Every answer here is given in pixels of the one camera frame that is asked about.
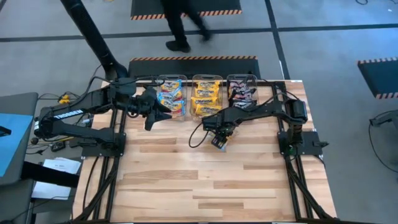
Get blue sheet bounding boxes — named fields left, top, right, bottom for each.
left=0, top=113, right=34, bottom=177

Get black bar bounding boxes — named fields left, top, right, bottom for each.
left=20, top=161, right=80, bottom=189

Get clear plastic bin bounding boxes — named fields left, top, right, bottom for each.
left=190, top=73, right=224, bottom=123
left=226, top=73, right=259, bottom=110
left=156, top=73, right=188, bottom=121

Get white papers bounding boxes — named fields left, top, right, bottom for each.
left=30, top=157, right=82, bottom=200

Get black aluminium rail frame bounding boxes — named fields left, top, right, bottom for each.
left=67, top=80, right=343, bottom=224

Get black padded pole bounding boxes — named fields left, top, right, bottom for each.
left=60, top=0, right=129, bottom=81

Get grey desk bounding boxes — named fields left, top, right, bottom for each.
left=0, top=91, right=39, bottom=187

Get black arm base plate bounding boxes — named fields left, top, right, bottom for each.
left=81, top=132, right=127, bottom=158
left=277, top=130, right=330, bottom=157

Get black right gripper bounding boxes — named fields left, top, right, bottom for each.
left=202, top=111, right=242, bottom=150

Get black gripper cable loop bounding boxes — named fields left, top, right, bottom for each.
left=188, top=123, right=213, bottom=149

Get person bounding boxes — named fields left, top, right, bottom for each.
left=160, top=0, right=213, bottom=53

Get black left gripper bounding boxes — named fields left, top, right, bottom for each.
left=133, top=87, right=172, bottom=131

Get black hazard-striped floor mat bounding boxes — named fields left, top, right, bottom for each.
left=356, top=57, right=398, bottom=100
left=129, top=0, right=243, bottom=21
left=127, top=55, right=261, bottom=81

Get grey chair leg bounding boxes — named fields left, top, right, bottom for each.
left=369, top=110, right=398, bottom=127

